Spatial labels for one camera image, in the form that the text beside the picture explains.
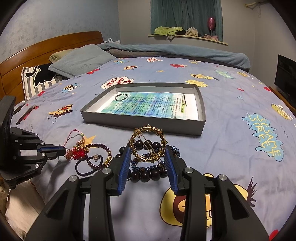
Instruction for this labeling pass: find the large black bead bracelet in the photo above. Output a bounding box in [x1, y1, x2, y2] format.
[114, 139, 176, 183]

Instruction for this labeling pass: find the red bead gold charm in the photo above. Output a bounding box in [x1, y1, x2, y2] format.
[65, 139, 89, 160]

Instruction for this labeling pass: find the blue beaded bracelet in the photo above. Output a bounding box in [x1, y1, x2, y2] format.
[130, 145, 182, 173]

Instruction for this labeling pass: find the pink string bracelet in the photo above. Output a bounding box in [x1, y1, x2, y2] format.
[63, 128, 85, 147]

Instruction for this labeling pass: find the gold round crown brooch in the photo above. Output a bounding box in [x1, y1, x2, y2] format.
[128, 124, 168, 163]

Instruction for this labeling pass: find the wooden headboard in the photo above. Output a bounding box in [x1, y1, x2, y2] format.
[1, 31, 103, 103]

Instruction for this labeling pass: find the grey shallow cardboard tray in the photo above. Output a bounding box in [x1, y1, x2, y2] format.
[81, 82, 206, 136]

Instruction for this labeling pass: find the striped cartoon pillow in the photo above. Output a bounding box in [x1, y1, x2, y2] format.
[21, 63, 64, 100]

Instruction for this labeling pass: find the blue green printed paper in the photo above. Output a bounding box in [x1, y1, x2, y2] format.
[96, 91, 199, 121]

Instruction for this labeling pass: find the olive green pillow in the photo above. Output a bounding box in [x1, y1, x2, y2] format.
[48, 49, 75, 63]

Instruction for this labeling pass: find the grey blue pillow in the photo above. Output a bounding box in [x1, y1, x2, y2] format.
[48, 44, 115, 78]

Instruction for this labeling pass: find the teal folded blanket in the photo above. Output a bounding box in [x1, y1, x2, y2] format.
[98, 43, 251, 72]

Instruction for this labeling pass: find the black tv monitor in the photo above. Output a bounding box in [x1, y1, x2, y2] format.
[274, 55, 296, 108]

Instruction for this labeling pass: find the pink cloth on shelf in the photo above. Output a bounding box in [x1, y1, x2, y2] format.
[203, 34, 219, 41]

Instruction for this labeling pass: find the beige crumpled cloth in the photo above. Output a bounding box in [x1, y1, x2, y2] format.
[185, 27, 199, 37]

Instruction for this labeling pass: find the green cloth on shelf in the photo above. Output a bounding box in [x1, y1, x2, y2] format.
[154, 26, 185, 40]

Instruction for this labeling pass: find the maroon balloon ornament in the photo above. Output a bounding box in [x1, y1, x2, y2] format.
[207, 17, 216, 35]

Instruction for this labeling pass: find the green curtain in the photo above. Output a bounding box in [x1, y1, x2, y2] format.
[151, 1, 223, 42]

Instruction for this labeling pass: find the black hair tie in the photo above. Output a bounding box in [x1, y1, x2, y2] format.
[75, 154, 105, 177]

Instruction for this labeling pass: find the dark purple bead bracelet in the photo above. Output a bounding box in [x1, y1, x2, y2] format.
[84, 143, 113, 171]

